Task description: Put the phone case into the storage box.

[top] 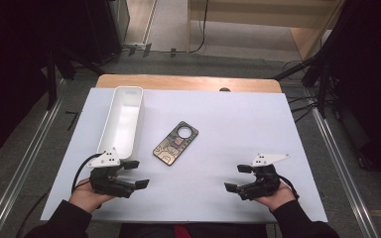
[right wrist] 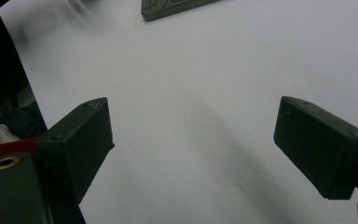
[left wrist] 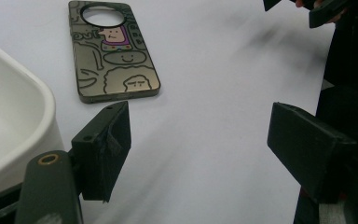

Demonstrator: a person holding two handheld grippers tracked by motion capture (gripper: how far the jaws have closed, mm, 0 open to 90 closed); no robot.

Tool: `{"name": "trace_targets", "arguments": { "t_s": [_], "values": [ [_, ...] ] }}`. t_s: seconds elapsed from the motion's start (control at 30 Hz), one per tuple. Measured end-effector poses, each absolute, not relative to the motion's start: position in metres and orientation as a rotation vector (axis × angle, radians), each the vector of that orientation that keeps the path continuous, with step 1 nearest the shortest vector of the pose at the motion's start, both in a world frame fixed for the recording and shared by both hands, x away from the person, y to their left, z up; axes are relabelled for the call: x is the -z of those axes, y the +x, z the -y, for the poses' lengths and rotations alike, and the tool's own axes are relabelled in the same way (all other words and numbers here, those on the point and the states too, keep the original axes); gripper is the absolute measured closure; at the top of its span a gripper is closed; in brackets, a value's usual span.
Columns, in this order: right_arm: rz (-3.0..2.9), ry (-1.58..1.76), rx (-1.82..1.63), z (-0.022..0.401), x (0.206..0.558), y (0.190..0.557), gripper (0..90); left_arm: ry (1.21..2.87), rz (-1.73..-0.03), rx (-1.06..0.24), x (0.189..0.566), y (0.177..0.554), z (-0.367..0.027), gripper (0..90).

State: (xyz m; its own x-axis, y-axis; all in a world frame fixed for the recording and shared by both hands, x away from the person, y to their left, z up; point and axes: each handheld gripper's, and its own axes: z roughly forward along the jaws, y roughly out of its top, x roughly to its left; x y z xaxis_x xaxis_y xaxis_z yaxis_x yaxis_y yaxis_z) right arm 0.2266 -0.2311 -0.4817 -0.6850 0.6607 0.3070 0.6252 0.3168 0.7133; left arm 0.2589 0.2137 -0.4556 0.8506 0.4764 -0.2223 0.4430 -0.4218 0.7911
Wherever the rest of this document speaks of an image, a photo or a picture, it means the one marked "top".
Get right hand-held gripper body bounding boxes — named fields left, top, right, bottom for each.
left=238, top=153, right=292, bottom=201

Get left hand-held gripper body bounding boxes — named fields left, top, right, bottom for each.
left=86, top=147, right=137, bottom=199

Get dark patterned phone case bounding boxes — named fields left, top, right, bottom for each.
left=152, top=120, right=199, bottom=167

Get white plastic bin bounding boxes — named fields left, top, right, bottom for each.
left=96, top=85, right=145, bottom=162

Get person's right hand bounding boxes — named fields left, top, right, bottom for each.
left=254, top=181, right=297, bottom=212

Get person's left hand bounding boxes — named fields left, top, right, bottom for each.
left=68, top=178, right=117, bottom=214

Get white table board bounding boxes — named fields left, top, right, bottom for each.
left=40, top=87, right=329, bottom=223

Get person's dark clothing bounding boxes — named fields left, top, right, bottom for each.
left=118, top=222, right=269, bottom=238

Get person's red garment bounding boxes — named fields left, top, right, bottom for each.
left=173, top=224, right=192, bottom=238

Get black hex key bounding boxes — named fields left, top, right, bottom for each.
left=64, top=110, right=79, bottom=132

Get black metal stand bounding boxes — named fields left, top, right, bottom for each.
left=272, top=56, right=331, bottom=118
left=44, top=46, right=105, bottom=112

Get black cabinet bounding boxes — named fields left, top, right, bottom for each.
left=85, top=0, right=130, bottom=65

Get light wooden shelf unit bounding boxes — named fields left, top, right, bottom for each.
left=187, top=0, right=346, bottom=60

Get black curtain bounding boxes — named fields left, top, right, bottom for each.
left=0, top=0, right=90, bottom=163
left=323, top=0, right=381, bottom=182

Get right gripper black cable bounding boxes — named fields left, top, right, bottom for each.
left=277, top=174, right=301, bottom=201

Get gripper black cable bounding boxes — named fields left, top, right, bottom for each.
left=277, top=174, right=301, bottom=201
left=70, top=152, right=104, bottom=194

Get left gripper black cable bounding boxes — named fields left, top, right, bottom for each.
left=70, top=152, right=104, bottom=194

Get metal floor rail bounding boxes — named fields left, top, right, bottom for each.
left=311, top=107, right=381, bottom=238
left=0, top=78, right=67, bottom=238

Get bundle of black floor cables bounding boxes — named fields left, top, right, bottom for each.
left=286, top=93, right=318, bottom=123

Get black hanging cable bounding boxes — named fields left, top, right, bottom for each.
left=189, top=0, right=210, bottom=54

